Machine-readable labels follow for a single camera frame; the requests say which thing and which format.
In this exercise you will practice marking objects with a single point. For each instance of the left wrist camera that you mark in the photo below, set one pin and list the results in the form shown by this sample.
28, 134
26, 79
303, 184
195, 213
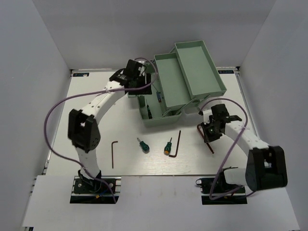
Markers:
133, 68

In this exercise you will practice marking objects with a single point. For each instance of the brown hex key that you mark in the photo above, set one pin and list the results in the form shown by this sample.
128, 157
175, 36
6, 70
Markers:
177, 146
200, 131
112, 152

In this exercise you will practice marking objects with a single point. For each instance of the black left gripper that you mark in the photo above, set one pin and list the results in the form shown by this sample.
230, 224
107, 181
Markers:
146, 90

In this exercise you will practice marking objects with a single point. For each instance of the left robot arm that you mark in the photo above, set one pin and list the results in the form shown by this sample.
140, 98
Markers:
83, 130

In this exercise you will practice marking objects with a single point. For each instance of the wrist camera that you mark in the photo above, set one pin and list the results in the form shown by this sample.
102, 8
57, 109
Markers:
133, 68
207, 115

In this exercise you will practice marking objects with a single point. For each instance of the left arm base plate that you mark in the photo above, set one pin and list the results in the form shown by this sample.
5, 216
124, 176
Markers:
99, 193

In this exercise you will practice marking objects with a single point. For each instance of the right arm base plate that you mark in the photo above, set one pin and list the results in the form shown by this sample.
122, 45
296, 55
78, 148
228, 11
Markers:
235, 198

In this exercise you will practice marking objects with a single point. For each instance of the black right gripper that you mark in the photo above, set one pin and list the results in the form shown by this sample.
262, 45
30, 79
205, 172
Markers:
208, 137

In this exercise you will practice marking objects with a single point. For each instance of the green toolbox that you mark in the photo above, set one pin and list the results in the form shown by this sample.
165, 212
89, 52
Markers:
185, 77

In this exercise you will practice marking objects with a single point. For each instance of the blue handled screwdriver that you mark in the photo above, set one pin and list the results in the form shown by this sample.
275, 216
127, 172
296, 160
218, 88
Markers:
158, 94

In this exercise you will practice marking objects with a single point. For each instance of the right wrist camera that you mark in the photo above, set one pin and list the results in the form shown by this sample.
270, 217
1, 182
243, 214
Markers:
207, 115

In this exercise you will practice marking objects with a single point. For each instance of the black green precision screwdriver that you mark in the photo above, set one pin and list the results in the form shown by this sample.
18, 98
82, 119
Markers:
148, 110

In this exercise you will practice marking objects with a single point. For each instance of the green stubby phillips screwdriver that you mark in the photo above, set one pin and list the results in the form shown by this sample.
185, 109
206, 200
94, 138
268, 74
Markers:
167, 148

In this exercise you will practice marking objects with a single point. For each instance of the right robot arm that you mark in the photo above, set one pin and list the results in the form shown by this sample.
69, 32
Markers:
265, 167

